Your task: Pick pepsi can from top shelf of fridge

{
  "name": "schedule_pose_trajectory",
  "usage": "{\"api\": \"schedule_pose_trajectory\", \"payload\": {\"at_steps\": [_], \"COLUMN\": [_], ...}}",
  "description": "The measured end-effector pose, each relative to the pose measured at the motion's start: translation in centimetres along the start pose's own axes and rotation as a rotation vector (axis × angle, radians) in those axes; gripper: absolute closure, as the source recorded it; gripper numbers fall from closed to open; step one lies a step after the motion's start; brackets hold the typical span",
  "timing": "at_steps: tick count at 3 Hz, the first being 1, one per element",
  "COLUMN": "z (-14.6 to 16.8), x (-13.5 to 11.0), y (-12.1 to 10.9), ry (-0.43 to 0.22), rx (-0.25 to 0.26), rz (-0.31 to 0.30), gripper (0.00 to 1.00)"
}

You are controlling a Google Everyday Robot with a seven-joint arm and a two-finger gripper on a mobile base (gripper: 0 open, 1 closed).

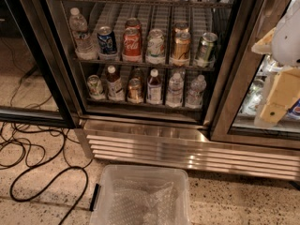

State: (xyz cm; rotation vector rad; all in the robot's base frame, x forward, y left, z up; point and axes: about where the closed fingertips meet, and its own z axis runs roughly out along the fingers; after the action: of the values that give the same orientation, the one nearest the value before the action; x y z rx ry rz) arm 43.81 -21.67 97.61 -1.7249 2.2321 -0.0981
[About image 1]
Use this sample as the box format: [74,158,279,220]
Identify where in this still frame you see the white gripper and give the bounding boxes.
[251,0,300,128]

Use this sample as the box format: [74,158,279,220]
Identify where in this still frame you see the gold can bottom shelf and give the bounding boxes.
[127,78,143,103]

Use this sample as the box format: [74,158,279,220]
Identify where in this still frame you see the clear water bottle middle shelf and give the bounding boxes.
[69,7,98,60]

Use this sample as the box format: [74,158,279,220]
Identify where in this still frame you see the clear water bottle bottom middle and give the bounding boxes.
[166,72,184,108]

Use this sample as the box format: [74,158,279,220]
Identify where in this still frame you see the white green can bottom shelf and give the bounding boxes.
[87,75,105,100]

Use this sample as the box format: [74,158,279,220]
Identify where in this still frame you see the bubble wrap sheet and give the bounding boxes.
[107,179,177,225]

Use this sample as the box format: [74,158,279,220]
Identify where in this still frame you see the purple juice bottle white cap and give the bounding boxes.
[146,68,162,105]

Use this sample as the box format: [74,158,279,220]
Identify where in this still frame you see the clear water bottle bottom right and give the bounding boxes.
[186,75,206,109]

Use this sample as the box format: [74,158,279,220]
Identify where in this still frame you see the brown tea bottle white cap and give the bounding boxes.
[106,66,125,101]

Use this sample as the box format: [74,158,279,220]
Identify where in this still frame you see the blue pepsi can middle shelf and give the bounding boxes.
[97,25,117,60]

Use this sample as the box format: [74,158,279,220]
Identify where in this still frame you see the red coca-cola can front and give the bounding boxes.
[122,27,142,62]

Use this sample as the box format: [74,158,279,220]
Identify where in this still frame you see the clear plastic storage bin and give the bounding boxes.
[89,165,191,225]

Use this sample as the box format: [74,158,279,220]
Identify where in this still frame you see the dark bottle behind gold can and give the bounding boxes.
[130,67,144,82]

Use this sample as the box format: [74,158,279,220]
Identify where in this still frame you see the red cola can behind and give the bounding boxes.
[125,17,142,32]

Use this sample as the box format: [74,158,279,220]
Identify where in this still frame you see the gold soda can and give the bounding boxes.
[172,22,189,35]
[171,32,190,66]

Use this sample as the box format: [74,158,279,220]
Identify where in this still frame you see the blue pepsi can far right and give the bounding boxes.
[287,99,300,120]

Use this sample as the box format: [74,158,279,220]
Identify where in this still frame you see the gold soda can behind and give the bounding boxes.
[172,22,189,35]

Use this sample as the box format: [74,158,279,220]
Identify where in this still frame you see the open fridge glass door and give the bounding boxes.
[0,0,78,128]

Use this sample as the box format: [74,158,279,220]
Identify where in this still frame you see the clear water bottle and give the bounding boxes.
[186,75,206,109]
[166,72,184,108]

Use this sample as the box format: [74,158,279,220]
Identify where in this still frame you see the black floor cable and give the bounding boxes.
[0,37,94,225]

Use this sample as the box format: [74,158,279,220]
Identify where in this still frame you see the stainless steel glass-door fridge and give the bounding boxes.
[12,0,300,182]

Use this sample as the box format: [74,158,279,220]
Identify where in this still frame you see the gold soda can front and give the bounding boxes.
[171,32,190,66]

